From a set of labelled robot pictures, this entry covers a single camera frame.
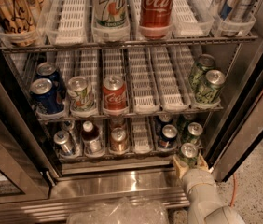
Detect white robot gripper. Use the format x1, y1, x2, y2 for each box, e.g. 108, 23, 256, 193
173, 154, 217, 200

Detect green can bottom shelf front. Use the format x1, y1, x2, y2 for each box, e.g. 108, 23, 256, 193
179, 143, 198, 168

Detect green can shelf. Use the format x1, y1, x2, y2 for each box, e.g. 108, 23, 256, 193
179, 143, 198, 168
195, 70, 226, 104
181, 122, 203, 144
188, 54, 215, 91

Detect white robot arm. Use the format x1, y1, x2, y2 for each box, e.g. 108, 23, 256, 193
173, 155, 245, 224

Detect blue can bottom shelf front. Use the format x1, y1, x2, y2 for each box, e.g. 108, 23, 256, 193
158, 124, 178, 149

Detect green can bottom shelf rear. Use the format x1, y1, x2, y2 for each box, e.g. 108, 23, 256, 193
181, 122, 203, 144

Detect blue can bottom shelf rear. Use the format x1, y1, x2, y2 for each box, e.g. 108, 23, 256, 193
155, 114, 173, 135

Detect green can middle shelf front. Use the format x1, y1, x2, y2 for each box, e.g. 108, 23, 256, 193
195, 70, 226, 104

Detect copper can bottom shelf front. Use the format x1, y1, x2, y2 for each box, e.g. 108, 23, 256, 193
110, 128, 128, 152

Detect fridge right door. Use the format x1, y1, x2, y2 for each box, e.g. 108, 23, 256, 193
204, 3, 263, 183

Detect green can middle shelf rear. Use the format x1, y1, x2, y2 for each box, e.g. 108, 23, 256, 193
188, 54, 215, 91

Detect red Coca-Cola can middle shelf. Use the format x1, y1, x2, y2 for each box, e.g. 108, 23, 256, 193
103, 75, 126, 110

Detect stainless steel fridge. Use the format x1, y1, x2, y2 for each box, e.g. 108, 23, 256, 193
0, 0, 263, 224

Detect silver can bottom shelf rear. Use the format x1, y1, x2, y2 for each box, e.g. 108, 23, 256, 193
60, 120, 80, 146

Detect white 7up can middle shelf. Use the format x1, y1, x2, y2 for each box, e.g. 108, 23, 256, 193
67, 76, 94, 112

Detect silver can bottom shelf front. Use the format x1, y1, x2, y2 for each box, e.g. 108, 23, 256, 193
53, 130, 75, 156

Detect blue Pepsi can front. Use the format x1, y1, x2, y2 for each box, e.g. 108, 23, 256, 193
30, 78, 64, 115

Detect blue pepsi can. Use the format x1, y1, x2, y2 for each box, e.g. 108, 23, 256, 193
30, 78, 64, 115
36, 62, 66, 99

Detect blue Pepsi can rear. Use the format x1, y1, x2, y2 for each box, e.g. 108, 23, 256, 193
36, 62, 66, 99

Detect Coca-Cola bottle top shelf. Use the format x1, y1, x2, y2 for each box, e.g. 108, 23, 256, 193
139, 0, 173, 39

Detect fridge left glass door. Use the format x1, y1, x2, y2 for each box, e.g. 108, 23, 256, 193
0, 49, 58, 204

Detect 7up bottle top shelf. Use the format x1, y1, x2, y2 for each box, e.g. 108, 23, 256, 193
92, 0, 128, 41

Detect dark bottle white cap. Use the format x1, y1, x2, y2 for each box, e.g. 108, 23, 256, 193
81, 120, 103, 156

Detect orange cable on floor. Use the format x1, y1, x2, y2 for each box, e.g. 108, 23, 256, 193
228, 173, 239, 209

